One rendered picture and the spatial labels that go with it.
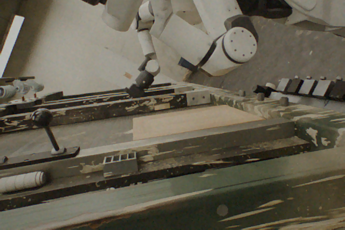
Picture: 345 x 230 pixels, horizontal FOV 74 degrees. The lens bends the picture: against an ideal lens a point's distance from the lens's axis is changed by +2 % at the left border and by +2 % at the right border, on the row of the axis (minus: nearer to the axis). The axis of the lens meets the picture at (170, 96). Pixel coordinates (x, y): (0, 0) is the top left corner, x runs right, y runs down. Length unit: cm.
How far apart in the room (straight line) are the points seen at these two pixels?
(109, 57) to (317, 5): 417
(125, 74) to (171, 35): 430
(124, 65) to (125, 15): 426
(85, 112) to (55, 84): 547
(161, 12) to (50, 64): 615
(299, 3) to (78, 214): 87
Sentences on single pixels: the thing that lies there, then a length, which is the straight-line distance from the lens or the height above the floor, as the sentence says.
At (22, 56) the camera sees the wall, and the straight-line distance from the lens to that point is 683.
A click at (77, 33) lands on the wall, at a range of 635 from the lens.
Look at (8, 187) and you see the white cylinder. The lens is 58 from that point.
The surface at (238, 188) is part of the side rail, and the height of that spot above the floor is 113.
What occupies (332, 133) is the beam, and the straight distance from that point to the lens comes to 58.
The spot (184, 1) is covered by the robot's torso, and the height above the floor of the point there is 127.
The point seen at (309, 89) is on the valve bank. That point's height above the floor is 76.
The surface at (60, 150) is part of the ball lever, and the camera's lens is 58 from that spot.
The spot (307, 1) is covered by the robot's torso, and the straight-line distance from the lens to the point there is 96.
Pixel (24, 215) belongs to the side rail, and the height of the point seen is 136.
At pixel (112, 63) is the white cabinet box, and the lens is 479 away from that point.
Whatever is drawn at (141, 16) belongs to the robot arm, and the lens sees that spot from 123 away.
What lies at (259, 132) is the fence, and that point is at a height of 97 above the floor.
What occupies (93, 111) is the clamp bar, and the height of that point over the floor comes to 140.
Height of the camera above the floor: 132
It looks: 11 degrees down
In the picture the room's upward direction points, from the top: 65 degrees counter-clockwise
